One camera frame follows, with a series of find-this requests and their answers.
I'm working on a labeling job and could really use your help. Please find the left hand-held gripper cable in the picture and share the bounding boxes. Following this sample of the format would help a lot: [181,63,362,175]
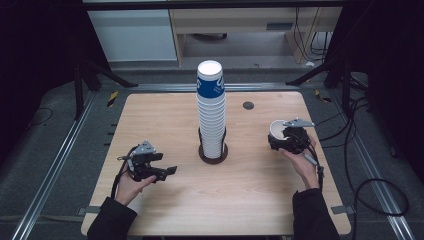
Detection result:
[110,155,135,200]

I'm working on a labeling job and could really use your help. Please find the black cables under desk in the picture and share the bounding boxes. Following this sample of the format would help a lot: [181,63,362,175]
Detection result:
[294,7,332,63]

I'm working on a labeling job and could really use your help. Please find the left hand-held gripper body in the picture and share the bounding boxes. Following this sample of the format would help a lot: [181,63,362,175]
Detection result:
[117,140,158,183]

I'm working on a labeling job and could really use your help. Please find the hand-held gripper cable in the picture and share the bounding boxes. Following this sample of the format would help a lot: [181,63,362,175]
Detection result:
[110,155,135,200]
[301,146,325,192]

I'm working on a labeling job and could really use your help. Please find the white cabinet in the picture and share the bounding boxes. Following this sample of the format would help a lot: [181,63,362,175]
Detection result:
[87,9,178,63]

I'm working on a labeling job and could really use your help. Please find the black metal stand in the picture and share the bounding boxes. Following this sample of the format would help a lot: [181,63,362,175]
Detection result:
[73,59,138,121]
[285,49,369,116]

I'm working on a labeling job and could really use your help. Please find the person's left hand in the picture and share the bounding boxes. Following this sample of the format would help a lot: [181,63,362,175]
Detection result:
[114,169,157,207]

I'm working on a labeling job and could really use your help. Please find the light wooden desk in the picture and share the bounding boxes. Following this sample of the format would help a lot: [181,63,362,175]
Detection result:
[168,7,344,66]

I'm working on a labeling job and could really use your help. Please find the person's right hand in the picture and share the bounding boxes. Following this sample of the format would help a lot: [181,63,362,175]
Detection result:
[279,135,321,192]

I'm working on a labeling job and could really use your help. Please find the grey table bracket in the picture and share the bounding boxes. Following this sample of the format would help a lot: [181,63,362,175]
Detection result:
[331,204,356,215]
[76,205,101,216]

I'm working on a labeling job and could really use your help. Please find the right hand-held gripper cable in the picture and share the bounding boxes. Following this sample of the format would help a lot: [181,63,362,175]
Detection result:
[301,146,325,192]

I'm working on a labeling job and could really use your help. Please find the black looped floor cable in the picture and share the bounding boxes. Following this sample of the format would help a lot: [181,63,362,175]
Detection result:
[314,94,411,240]

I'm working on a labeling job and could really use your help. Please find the single white paper cup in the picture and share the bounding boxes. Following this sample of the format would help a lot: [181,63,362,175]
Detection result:
[269,119,295,142]

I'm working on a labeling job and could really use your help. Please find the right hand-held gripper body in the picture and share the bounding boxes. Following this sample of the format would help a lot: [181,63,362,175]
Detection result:
[281,117,316,155]

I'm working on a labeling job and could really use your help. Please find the aluminium floor rail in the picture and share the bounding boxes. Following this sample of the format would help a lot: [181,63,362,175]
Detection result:
[328,89,417,240]
[10,90,98,240]
[132,82,302,93]

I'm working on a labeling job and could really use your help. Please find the stack of white paper cups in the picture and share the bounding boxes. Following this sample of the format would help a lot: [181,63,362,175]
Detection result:
[195,59,227,160]

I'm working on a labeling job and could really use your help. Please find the thin black floor cable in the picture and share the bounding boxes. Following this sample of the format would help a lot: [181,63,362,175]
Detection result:
[25,106,55,130]

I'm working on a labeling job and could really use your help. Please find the dark curtain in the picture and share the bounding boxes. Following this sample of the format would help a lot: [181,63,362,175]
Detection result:
[332,0,424,183]
[0,0,112,164]

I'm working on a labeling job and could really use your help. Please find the yellow black striped tape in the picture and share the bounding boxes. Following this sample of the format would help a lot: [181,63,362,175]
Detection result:
[106,90,119,108]
[314,88,333,103]

